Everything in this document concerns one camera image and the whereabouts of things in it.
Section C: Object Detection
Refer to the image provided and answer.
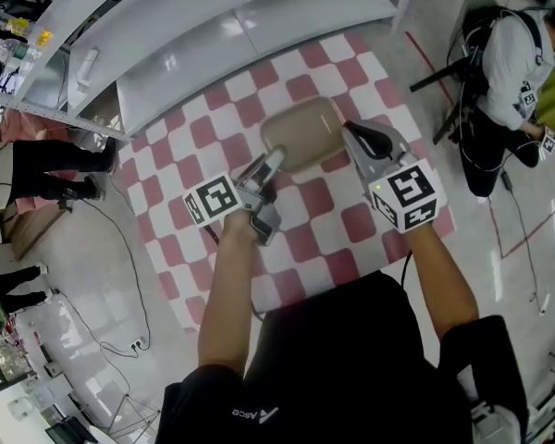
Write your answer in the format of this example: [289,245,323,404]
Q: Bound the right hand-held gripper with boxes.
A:
[343,120,447,234]

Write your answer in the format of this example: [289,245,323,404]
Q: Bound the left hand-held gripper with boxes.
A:
[183,145,288,248]

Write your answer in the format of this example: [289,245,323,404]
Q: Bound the black stool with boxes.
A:
[409,57,473,145]

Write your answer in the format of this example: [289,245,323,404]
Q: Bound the person's white shoe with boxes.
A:
[470,400,523,444]

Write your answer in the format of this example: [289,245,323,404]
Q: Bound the tan rectangular tray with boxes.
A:
[260,95,349,175]

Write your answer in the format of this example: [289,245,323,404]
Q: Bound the brown cardboard box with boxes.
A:
[0,201,70,261]

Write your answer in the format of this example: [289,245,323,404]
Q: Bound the red white checkered table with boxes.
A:
[115,30,457,335]

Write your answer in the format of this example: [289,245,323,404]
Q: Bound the white remote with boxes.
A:
[79,47,101,87]

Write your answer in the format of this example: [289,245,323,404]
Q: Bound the person's right forearm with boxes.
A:
[405,222,481,340]

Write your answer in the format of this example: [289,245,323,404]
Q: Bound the black floor cable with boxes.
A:
[73,173,153,355]

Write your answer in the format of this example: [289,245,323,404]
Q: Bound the person's left forearm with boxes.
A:
[197,209,278,381]

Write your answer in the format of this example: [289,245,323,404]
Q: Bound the white metal shelf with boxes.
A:
[0,0,422,141]

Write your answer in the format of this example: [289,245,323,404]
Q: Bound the person's black clothing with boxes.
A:
[154,269,529,444]

